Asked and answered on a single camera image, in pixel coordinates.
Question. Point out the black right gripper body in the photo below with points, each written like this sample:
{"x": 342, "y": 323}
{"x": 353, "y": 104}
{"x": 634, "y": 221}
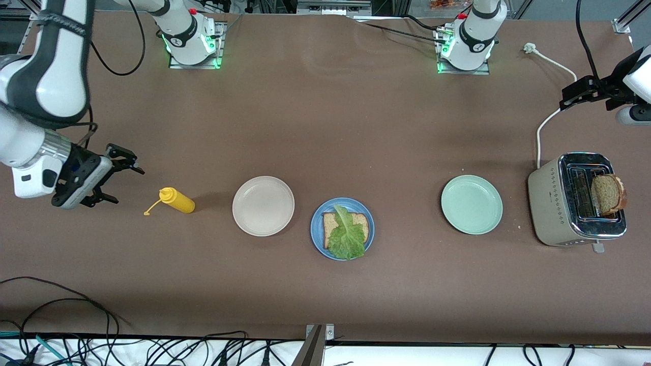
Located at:
{"x": 83, "y": 166}

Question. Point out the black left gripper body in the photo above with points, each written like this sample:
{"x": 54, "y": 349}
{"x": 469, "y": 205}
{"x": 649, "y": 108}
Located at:
{"x": 605, "y": 87}

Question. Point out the yellow mustard squeeze bottle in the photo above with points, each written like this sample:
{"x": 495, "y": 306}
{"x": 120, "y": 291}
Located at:
{"x": 178, "y": 202}

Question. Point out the brown bread slice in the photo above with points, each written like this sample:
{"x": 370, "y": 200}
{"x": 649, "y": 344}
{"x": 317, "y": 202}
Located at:
{"x": 609, "y": 194}
{"x": 329, "y": 221}

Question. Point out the green lettuce leaf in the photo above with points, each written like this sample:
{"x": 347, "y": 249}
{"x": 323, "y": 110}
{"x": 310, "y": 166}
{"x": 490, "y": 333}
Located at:
{"x": 347, "y": 239}

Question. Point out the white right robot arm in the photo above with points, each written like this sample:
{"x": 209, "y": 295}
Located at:
{"x": 56, "y": 76}

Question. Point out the beige plate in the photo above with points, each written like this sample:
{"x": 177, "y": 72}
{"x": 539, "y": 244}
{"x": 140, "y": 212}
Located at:
{"x": 263, "y": 206}

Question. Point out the green plate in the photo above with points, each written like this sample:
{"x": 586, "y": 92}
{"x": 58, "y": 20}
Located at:
{"x": 472, "y": 204}

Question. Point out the blue plate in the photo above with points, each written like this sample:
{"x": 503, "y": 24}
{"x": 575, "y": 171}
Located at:
{"x": 317, "y": 231}

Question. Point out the beige chrome toaster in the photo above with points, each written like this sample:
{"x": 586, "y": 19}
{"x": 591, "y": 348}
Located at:
{"x": 546, "y": 208}

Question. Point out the orange snack packet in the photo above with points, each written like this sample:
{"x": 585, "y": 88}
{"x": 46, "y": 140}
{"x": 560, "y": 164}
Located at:
{"x": 447, "y": 4}

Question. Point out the white power strip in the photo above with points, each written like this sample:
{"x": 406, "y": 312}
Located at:
{"x": 335, "y": 7}

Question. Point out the aluminium frame profile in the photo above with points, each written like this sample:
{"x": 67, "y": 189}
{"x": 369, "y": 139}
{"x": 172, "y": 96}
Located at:
{"x": 313, "y": 351}
{"x": 623, "y": 25}

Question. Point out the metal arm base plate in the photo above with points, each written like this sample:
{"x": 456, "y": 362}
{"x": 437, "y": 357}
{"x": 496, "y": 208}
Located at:
{"x": 173, "y": 64}
{"x": 483, "y": 71}

